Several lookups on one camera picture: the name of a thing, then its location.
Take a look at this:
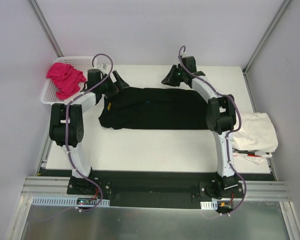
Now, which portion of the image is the black t shirt daisy logo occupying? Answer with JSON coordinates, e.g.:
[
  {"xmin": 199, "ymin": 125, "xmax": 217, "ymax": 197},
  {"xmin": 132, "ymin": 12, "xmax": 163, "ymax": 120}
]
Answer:
[{"xmin": 99, "ymin": 87, "xmax": 208, "ymax": 130}]

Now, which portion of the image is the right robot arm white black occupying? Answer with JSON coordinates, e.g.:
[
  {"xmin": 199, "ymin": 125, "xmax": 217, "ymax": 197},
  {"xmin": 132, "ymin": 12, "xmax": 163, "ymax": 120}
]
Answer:
[{"xmin": 161, "ymin": 56, "xmax": 239, "ymax": 200}]

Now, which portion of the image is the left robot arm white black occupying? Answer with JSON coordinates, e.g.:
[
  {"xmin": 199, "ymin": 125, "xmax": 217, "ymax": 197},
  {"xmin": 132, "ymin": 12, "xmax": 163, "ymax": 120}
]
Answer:
[{"xmin": 49, "ymin": 68, "xmax": 130, "ymax": 195}]

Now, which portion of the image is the white plastic basket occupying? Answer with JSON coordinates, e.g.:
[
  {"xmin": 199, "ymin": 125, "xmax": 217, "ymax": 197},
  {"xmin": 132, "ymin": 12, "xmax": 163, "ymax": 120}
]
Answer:
[{"xmin": 40, "ymin": 56, "xmax": 93, "ymax": 105}]

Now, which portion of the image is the pink t shirt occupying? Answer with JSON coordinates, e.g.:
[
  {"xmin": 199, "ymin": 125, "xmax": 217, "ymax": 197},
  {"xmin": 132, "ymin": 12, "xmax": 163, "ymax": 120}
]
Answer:
[{"xmin": 46, "ymin": 62, "xmax": 87, "ymax": 100}]

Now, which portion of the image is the folded white t shirt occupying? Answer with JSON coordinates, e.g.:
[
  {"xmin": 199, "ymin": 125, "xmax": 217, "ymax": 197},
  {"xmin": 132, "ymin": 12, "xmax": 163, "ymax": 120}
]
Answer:
[{"xmin": 232, "ymin": 112, "xmax": 278, "ymax": 165}]

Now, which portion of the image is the red white folded shirt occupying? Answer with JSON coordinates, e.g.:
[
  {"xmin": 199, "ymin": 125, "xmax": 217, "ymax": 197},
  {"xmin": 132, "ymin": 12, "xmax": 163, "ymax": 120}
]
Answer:
[{"xmin": 233, "ymin": 149, "xmax": 261, "ymax": 158}]

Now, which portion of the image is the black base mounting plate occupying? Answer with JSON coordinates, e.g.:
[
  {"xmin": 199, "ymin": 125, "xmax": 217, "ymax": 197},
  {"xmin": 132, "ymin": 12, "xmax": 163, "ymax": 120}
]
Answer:
[{"xmin": 66, "ymin": 169, "xmax": 246, "ymax": 208}]

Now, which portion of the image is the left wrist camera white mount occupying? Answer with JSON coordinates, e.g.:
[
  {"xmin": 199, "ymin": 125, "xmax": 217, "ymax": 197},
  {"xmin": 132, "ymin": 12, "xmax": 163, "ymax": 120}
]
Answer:
[{"xmin": 95, "ymin": 63, "xmax": 109, "ymax": 74}]

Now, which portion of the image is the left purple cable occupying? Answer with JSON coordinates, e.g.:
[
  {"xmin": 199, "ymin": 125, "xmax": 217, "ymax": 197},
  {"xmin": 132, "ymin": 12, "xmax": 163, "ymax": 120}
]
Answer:
[{"xmin": 29, "ymin": 53, "xmax": 115, "ymax": 222}]

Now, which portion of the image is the left aluminium frame post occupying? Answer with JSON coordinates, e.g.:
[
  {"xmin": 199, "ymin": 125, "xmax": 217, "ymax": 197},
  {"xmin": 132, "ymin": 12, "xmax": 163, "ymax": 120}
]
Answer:
[{"xmin": 27, "ymin": 0, "xmax": 64, "ymax": 58}]

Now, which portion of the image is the aluminium frame post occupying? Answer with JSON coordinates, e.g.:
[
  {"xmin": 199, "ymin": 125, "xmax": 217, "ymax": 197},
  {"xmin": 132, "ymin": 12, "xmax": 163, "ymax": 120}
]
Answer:
[
  {"xmin": 27, "ymin": 0, "xmax": 64, "ymax": 58},
  {"xmin": 242, "ymin": 0, "xmax": 293, "ymax": 76}
]

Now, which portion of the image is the right aluminium frame post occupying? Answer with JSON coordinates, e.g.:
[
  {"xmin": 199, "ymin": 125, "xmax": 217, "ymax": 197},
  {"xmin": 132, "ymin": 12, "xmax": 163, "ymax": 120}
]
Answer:
[{"xmin": 242, "ymin": 0, "xmax": 293, "ymax": 76}]

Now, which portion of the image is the aluminium rail extrusion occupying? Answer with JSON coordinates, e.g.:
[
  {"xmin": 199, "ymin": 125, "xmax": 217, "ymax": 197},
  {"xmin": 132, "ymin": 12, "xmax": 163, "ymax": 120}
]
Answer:
[{"xmin": 21, "ymin": 176, "xmax": 291, "ymax": 201}]

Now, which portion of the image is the right white cable duct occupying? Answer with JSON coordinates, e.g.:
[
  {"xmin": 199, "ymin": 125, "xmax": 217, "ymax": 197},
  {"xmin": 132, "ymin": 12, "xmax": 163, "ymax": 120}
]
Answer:
[{"xmin": 200, "ymin": 200, "xmax": 218, "ymax": 211}]

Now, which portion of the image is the white cable duct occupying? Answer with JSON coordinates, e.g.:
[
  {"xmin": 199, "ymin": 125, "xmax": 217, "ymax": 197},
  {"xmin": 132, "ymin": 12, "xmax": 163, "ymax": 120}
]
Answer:
[
  {"xmin": 32, "ymin": 196, "xmax": 99, "ymax": 208},
  {"xmin": 200, "ymin": 200, "xmax": 218, "ymax": 211}
]

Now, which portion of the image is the left white cable duct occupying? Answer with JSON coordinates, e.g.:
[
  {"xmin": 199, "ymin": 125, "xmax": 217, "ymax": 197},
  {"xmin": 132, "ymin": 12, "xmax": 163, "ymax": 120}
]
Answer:
[{"xmin": 32, "ymin": 196, "xmax": 99, "ymax": 208}]

